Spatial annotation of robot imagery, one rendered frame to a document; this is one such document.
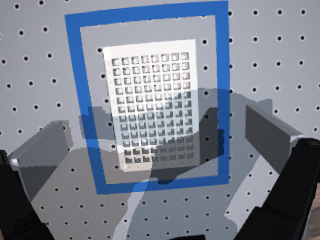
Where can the blue tape rectangle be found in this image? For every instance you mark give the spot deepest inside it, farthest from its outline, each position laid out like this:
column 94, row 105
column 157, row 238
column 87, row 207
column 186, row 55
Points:
column 217, row 8

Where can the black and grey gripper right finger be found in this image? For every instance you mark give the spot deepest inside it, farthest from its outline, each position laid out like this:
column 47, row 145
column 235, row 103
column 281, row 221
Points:
column 284, row 214

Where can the grey rectangular base plate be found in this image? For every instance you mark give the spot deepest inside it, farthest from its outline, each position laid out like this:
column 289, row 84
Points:
column 274, row 48

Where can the white well plate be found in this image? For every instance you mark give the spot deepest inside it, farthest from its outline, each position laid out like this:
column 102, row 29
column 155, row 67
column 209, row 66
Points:
column 141, row 131

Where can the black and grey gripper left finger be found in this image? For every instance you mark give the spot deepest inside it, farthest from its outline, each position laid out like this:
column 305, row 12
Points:
column 33, row 163

